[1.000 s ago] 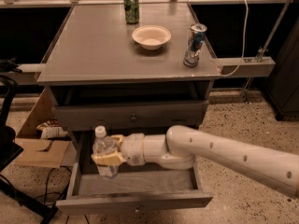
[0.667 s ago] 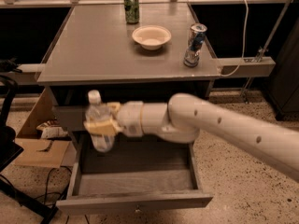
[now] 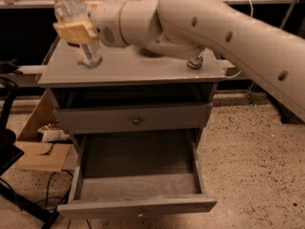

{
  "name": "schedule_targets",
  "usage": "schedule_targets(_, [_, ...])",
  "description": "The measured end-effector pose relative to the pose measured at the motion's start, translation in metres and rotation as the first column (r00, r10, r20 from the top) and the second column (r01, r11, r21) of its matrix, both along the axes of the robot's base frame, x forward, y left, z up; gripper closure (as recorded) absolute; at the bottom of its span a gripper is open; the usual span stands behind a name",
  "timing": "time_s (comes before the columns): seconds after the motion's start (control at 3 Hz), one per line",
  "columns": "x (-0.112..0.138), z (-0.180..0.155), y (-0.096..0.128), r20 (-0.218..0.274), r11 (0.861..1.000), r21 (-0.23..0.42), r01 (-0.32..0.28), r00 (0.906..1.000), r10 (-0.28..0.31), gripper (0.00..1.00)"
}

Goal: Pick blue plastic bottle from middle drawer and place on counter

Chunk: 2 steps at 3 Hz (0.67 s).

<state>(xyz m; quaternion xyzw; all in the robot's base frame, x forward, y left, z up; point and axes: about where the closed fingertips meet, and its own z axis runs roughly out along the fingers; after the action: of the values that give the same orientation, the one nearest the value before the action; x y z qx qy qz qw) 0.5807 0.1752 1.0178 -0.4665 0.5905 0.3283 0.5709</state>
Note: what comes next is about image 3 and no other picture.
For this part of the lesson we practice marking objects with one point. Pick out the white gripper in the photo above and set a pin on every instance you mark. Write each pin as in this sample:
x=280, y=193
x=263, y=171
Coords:
x=106, y=22

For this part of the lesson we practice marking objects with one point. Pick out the clear plastic water bottle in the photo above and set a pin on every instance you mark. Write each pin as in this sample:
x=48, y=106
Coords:
x=85, y=51

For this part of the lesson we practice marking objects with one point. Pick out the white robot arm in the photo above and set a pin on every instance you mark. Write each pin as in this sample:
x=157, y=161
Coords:
x=274, y=59

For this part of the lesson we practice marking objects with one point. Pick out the closed grey upper drawer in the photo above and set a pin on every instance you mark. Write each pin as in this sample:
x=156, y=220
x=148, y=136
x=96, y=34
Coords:
x=99, y=120

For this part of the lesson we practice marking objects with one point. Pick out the grey drawer cabinet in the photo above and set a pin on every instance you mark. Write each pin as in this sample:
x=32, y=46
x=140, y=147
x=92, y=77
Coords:
x=128, y=76

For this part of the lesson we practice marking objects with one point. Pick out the open grey bottom drawer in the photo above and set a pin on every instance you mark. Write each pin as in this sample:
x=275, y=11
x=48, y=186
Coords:
x=137, y=174

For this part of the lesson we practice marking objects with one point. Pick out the snack package on floor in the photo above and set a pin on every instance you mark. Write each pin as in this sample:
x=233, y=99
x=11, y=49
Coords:
x=52, y=132

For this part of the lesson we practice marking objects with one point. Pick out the blue silver drink can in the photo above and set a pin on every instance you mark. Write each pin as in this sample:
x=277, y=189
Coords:
x=195, y=62

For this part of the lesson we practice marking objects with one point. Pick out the flat cardboard piece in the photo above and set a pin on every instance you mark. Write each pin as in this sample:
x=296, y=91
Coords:
x=41, y=156

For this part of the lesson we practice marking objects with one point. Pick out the grey wall ledge rail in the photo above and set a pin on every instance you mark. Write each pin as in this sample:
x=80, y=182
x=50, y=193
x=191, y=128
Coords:
x=229, y=70

